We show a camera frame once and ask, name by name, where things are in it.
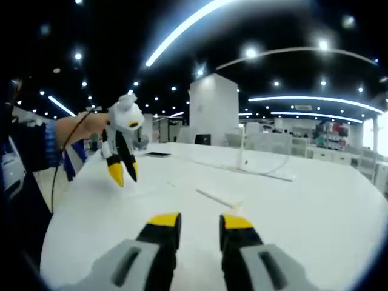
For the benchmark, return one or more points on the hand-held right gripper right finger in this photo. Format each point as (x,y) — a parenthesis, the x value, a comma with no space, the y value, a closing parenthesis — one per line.
(257,266)

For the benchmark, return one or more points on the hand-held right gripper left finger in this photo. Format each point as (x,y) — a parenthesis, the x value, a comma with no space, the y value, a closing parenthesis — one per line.
(127,266)

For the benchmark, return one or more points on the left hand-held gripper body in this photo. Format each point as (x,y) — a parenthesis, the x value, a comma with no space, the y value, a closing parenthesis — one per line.
(124,116)

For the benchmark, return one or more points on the white chest-worn device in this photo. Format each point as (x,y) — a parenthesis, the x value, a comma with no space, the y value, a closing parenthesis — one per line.
(10,172)

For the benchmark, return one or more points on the person's dark clothing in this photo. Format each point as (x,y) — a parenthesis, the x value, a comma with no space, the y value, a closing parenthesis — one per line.
(24,230)

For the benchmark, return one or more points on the shelf with red items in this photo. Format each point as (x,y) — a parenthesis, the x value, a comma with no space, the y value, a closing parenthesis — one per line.
(336,131)

